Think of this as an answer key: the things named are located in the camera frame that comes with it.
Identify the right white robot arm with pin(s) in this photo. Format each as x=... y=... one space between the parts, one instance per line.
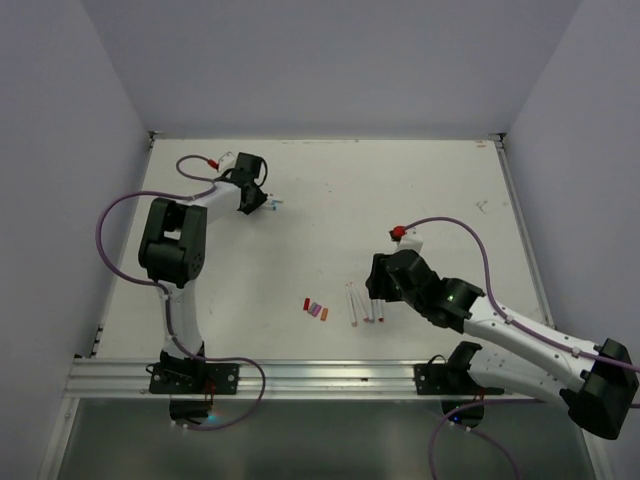
x=596 y=382

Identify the grey pen cap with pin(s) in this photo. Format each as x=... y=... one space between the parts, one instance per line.
x=313 y=306

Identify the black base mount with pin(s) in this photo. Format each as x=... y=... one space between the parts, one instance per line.
x=450 y=385
x=192 y=386

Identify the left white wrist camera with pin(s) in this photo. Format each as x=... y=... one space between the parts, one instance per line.
x=226 y=161

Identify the aluminium mounting rail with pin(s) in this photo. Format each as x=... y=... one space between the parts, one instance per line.
x=98 y=378

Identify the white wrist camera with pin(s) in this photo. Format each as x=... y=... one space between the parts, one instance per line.
x=226 y=161
x=410 y=241

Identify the orange white pen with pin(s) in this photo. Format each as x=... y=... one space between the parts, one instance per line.
x=353 y=318

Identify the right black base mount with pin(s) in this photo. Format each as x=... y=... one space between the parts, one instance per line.
x=450 y=385

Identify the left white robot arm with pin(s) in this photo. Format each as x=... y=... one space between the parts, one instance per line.
x=173 y=245

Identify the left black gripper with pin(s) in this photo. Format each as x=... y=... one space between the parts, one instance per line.
x=259 y=199

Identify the purple pen cap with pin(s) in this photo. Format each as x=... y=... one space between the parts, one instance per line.
x=317 y=311

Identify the red capped white pen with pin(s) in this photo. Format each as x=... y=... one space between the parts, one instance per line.
x=380 y=307

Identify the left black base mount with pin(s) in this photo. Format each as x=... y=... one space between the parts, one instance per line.
x=192 y=386

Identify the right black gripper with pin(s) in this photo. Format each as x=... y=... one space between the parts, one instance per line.
x=377 y=280

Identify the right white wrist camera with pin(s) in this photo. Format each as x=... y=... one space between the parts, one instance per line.
x=410 y=241

